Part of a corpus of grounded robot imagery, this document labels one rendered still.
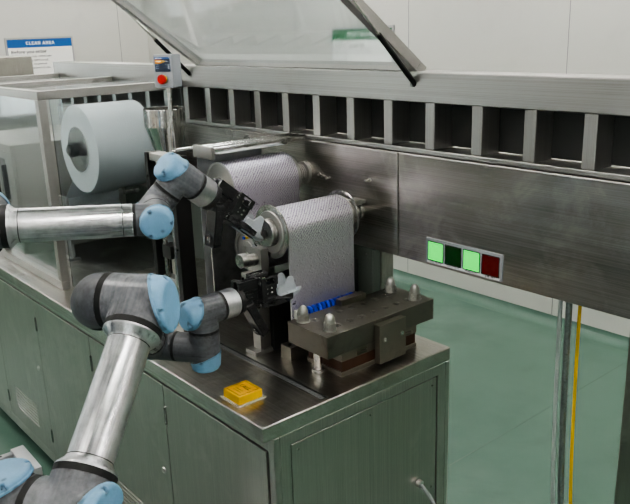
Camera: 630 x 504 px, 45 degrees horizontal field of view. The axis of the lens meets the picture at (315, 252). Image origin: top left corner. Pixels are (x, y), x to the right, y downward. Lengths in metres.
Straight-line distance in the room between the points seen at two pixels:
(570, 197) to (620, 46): 2.61
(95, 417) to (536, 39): 3.67
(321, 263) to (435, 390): 0.48
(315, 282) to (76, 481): 0.96
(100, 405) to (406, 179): 1.06
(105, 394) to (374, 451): 0.87
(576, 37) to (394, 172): 2.51
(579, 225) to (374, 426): 0.74
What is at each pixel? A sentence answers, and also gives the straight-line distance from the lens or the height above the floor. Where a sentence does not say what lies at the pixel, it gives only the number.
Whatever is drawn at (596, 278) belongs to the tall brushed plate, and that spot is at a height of 1.22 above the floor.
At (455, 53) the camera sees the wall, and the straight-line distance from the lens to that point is 4.96.
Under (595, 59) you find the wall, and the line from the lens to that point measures 4.42.
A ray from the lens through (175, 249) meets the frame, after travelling 2.26.
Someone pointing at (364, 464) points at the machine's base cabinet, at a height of 0.67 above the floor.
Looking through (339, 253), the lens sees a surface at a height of 1.16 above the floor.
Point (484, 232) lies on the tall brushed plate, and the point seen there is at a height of 1.27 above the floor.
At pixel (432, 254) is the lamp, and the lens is 2.07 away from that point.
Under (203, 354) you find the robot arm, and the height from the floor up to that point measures 1.01.
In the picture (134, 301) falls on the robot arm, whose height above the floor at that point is 1.27.
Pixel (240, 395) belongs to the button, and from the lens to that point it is 1.87.
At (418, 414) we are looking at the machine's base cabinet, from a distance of 2.17.
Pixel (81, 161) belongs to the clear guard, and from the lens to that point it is 2.81.
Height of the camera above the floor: 1.77
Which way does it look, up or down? 16 degrees down
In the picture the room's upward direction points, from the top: 2 degrees counter-clockwise
